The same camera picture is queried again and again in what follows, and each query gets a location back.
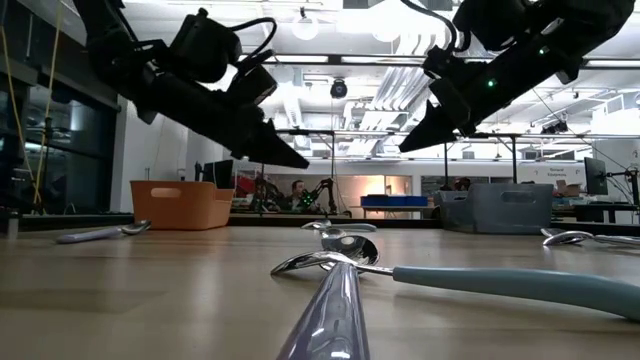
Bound grey metal post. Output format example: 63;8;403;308
5;209;20;240

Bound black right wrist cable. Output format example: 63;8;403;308
399;0;459;54

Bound white wall sign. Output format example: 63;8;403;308
532;164;577;182

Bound black rig frame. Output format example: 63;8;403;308
442;130;640;185
273;127;337;217

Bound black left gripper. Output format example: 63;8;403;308
133;68;310;169

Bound yellow hanging cable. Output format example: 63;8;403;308
0;0;65;207

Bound orange plastic bin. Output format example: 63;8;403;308
130;179;236;232

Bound blue storage bins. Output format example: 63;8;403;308
359;194;430;208

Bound blue-grey-handled metal spoon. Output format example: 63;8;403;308
299;218;378;234

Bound cardboard box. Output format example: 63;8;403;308
554;178;582;198

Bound black overhead frame bar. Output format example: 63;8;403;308
237;52;640;70

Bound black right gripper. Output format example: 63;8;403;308
398;28;585;154

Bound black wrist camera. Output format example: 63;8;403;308
422;45;472;81
225;62;279;107

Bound purple-handled metal spoon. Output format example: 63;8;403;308
54;219;152;245
274;234;381;360

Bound black desk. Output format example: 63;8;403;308
552;199;640;225

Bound white round ceiling light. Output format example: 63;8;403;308
291;7;320;42

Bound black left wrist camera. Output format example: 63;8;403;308
225;62;279;107

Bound grey plastic bin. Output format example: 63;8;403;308
438;182;555;236

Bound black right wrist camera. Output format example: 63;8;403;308
422;45;472;81

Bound red plastic cover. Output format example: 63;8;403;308
234;173;261;199

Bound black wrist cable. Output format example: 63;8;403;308
227;16;279;69
399;0;459;54

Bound black computer monitor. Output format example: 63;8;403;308
583;156;610;197
201;158;235;190

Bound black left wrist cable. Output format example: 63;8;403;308
227;16;279;69

